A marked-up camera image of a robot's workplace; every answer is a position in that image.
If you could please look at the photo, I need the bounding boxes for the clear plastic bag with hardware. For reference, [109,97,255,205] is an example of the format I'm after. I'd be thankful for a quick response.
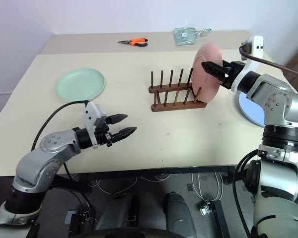
[173,27,200,46]

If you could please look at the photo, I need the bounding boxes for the pink plate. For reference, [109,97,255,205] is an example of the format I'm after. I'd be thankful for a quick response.
[191,42,224,103]

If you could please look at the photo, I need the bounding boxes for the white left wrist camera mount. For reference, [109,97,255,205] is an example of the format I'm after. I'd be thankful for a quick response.
[82,101,109,150]

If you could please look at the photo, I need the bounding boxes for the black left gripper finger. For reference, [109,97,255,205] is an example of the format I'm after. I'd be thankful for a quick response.
[108,126,138,145]
[106,114,129,125]

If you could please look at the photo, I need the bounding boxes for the dark rounded grey shape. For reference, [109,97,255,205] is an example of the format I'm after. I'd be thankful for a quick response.
[93,194,140,232]
[163,191,197,238]

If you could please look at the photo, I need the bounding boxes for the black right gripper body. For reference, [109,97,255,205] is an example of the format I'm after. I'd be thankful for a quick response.
[219,60,246,90]

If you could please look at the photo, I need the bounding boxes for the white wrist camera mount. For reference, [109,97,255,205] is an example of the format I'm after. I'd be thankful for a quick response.
[231,35,264,93]
[82,101,109,150]

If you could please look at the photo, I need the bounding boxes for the orange handled pliers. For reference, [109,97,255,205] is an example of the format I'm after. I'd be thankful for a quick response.
[117,37,149,48]

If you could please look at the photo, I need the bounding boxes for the wooden dish rack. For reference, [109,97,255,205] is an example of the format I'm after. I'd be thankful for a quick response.
[148,68,208,113]

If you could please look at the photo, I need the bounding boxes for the green plate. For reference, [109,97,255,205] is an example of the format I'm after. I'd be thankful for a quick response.
[55,67,107,103]

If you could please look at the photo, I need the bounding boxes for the small clear plastic packet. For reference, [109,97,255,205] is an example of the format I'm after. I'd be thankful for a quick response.
[197,28,213,38]

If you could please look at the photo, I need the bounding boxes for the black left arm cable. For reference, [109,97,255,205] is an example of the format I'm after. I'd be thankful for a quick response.
[30,100,89,152]

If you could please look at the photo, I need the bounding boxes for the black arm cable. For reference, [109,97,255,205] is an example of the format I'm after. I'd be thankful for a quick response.
[30,100,89,152]
[239,42,298,79]

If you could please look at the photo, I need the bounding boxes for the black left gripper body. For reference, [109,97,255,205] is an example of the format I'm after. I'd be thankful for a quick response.
[94,116,115,148]

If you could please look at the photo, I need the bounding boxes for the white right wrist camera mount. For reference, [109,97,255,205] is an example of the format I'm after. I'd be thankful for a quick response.
[231,35,264,93]

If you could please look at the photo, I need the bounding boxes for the blue plate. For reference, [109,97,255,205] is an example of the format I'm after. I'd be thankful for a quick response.
[238,91,267,128]

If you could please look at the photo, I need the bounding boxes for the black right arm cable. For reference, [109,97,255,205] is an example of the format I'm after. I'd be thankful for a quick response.
[239,42,298,79]

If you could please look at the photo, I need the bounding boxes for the small metal clip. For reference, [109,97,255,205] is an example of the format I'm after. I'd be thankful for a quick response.
[199,202,215,217]

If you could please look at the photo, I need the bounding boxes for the white floor cable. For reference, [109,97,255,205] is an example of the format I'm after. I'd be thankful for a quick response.
[88,173,138,197]
[190,172,224,202]

